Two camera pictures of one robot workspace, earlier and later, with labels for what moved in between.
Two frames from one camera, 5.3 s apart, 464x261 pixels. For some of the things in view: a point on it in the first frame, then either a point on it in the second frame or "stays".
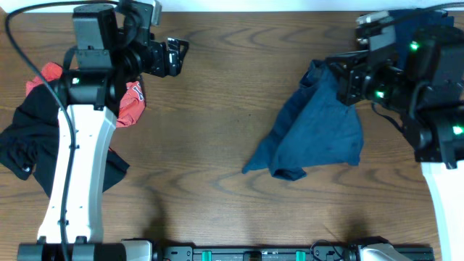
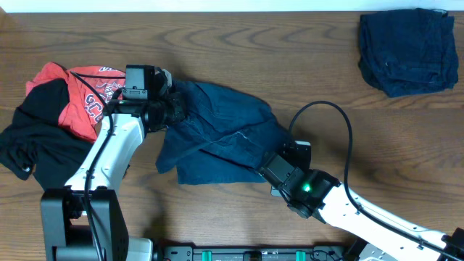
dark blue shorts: [315, 128] to [225, 138]
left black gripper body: [154, 63] to [167, 112]
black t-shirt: [29, 143] stays
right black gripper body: [359, 82] to [284, 196]
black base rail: [271, 254] stays
